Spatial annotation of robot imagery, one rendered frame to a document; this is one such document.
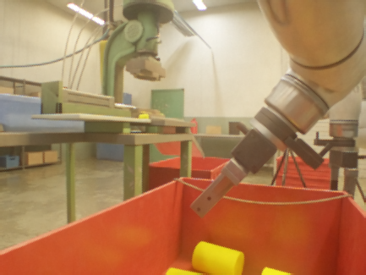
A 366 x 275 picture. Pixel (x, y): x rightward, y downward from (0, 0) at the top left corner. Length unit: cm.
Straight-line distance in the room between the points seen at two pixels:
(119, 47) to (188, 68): 586
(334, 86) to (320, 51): 9
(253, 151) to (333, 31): 18
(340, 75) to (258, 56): 621
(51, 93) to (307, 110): 56
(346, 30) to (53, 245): 42
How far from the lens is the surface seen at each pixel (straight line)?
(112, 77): 111
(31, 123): 79
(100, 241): 43
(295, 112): 40
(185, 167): 109
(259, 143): 37
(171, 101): 696
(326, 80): 39
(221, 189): 37
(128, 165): 73
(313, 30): 30
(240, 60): 662
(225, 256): 62
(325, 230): 67
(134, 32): 108
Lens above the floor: 97
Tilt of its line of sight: 2 degrees down
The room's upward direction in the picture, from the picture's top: 1 degrees clockwise
